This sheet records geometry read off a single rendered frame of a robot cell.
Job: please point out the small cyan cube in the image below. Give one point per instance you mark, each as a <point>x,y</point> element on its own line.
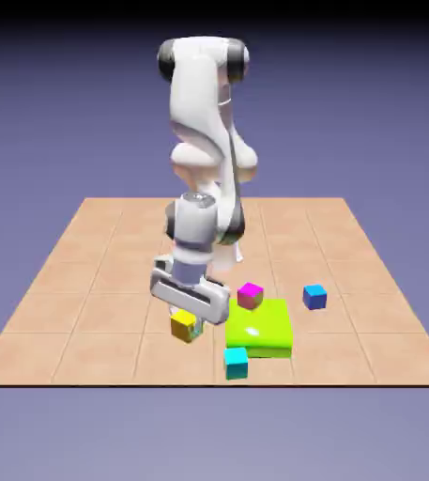
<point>236,362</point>

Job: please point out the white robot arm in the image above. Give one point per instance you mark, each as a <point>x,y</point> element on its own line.
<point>195,124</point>

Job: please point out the small yellow cube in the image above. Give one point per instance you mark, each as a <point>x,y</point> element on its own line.
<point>182,325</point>

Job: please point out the large lime green box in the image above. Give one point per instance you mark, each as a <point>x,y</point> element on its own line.
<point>259,327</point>

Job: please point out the small magenta cube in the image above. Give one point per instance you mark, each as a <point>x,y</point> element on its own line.
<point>250,295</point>

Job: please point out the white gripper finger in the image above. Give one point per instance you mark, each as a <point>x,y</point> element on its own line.
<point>199,326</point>

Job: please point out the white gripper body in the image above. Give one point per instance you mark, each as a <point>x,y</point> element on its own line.
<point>214,302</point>

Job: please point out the small blue cube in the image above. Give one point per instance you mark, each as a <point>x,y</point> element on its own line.
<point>314,296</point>

